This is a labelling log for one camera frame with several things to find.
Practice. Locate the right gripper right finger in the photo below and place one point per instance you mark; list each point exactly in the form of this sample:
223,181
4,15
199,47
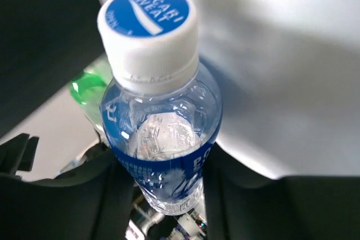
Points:
242,204

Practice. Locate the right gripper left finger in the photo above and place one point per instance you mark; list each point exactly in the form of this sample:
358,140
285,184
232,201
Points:
92,201

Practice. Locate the clear bottle blue label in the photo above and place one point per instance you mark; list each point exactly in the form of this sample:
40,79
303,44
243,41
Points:
162,110

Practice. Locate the green plastic soda bottle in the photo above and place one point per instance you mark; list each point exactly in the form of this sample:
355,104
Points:
88,87

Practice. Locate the black ribbed plastic bin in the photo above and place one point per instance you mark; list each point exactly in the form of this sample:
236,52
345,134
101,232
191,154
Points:
44,44

